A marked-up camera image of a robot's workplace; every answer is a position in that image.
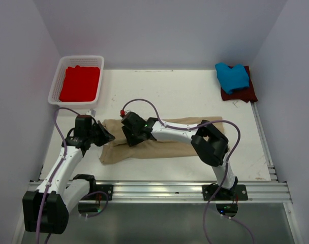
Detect beige t shirt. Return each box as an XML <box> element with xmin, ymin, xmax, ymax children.
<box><xmin>100</xmin><ymin>117</ymin><xmax>224</xmax><ymax>165</ymax></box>

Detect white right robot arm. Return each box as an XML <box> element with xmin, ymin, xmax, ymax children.
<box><xmin>120</xmin><ymin>110</ymin><xmax>238</xmax><ymax>200</ymax></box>

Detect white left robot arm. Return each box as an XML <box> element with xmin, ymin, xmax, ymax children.
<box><xmin>22</xmin><ymin>115</ymin><xmax>115</xmax><ymax>234</ymax></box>

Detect white plastic basket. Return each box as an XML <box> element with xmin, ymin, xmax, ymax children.
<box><xmin>48</xmin><ymin>55</ymin><xmax>104</xmax><ymax>109</ymax></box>

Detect blue folded t shirt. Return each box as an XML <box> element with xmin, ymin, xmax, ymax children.
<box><xmin>215</xmin><ymin>63</ymin><xmax>250</xmax><ymax>95</ymax></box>

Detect dark red folded t shirt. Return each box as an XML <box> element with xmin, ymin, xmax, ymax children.
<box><xmin>220</xmin><ymin>66</ymin><xmax>258</xmax><ymax>103</ymax></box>

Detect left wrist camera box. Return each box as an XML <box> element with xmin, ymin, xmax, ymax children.
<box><xmin>86</xmin><ymin>109</ymin><xmax>96</xmax><ymax>117</ymax></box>

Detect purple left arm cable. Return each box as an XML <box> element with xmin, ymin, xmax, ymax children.
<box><xmin>35</xmin><ymin>106</ymin><xmax>109</xmax><ymax>244</ymax></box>

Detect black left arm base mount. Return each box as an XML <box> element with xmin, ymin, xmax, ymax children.
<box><xmin>82</xmin><ymin>178</ymin><xmax>114</xmax><ymax>202</ymax></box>

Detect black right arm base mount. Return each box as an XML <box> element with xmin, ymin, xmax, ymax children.
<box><xmin>202</xmin><ymin>177</ymin><xmax>249</xmax><ymax>201</ymax></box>

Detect aluminium table edge rail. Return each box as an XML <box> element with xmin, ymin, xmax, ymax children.
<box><xmin>96</xmin><ymin>180</ymin><xmax>292</xmax><ymax>203</ymax></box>

